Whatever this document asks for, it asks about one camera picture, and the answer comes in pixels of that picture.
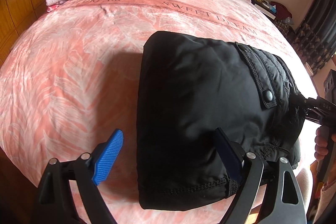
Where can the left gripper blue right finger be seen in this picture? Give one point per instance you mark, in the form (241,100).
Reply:
(230,156)

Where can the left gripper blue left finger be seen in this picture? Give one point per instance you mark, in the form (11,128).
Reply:
(104,156)

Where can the black quilted pants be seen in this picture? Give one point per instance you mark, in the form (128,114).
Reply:
(190,86)

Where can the person's right hand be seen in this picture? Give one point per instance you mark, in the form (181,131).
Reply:
(321,141)

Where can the white waste bin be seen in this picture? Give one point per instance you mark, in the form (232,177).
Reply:
(309,69)

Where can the dark patterned curtain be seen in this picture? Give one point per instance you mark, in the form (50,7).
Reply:
(314,40)

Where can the pink bed with bedspread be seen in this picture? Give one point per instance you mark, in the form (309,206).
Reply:
(72,78)

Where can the dark red garment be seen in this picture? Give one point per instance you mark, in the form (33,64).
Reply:
(281,11)

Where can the nightstand with clutter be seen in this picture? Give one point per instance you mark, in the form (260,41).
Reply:
(264,8)

